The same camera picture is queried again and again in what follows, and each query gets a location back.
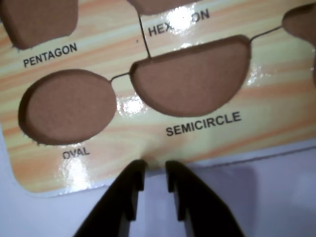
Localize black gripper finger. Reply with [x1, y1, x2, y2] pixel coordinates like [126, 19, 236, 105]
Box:
[71, 159, 149, 237]
[165, 160, 245, 237]

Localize wooden shape puzzle board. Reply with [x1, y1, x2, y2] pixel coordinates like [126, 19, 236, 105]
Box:
[0, 0, 316, 198]

